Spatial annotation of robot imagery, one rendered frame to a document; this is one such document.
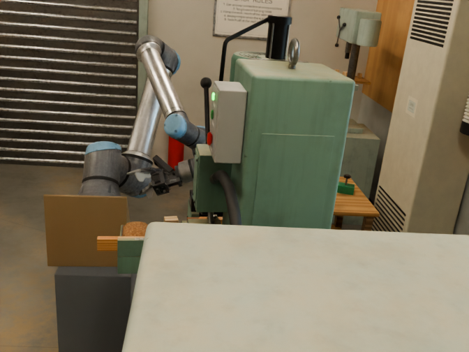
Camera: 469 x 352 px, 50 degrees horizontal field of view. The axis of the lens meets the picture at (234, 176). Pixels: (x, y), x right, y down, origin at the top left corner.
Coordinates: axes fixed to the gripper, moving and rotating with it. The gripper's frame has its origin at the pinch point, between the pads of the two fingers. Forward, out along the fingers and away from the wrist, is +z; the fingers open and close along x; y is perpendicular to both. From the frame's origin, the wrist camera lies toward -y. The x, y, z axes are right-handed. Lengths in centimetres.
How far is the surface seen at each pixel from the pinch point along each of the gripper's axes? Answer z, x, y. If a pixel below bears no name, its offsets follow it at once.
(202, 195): -33, -59, 58
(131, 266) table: -4, -27, 54
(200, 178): -34, -63, 56
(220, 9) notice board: -66, 93, -230
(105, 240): 1, -34, 46
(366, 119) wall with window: -163, 185, -148
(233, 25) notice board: -73, 106, -222
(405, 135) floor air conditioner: -142, 78, -41
